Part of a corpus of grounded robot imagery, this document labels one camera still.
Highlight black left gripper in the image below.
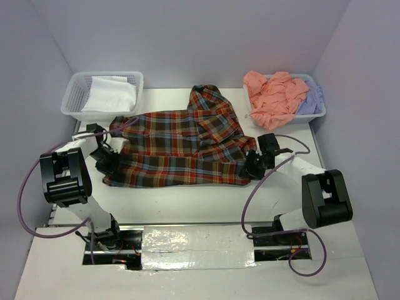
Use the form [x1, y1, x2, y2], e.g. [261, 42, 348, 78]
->
[89, 147, 123, 179]

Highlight plaid flannel long sleeve shirt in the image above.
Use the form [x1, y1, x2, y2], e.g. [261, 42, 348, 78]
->
[102, 85, 257, 188]

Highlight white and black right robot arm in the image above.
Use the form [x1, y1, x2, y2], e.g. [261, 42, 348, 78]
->
[241, 133, 353, 244]

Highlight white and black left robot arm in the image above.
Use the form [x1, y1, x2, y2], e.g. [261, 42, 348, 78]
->
[39, 123, 123, 249]

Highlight white plastic basket right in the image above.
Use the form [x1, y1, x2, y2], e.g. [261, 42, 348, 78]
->
[243, 71, 326, 130]

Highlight white plastic basket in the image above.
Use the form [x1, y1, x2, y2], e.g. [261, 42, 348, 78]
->
[61, 71, 144, 122]
[243, 71, 326, 130]

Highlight white folded cloth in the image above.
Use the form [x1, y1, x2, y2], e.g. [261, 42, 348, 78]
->
[81, 76, 137, 113]

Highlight orange crumpled shirt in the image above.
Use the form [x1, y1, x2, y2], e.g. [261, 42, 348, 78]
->
[244, 71, 309, 130]

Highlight white plastic basket left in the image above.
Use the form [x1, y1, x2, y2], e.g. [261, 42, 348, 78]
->
[61, 71, 144, 122]

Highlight lavender crumpled shirt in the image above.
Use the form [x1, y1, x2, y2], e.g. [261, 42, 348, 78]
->
[296, 80, 324, 116]

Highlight silver foil tape panel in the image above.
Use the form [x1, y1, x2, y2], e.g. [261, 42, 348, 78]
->
[141, 225, 256, 271]

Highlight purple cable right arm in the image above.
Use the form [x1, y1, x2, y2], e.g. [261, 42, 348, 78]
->
[241, 134, 328, 277]

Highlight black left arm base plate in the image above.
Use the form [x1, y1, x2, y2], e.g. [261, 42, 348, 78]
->
[76, 226, 143, 271]

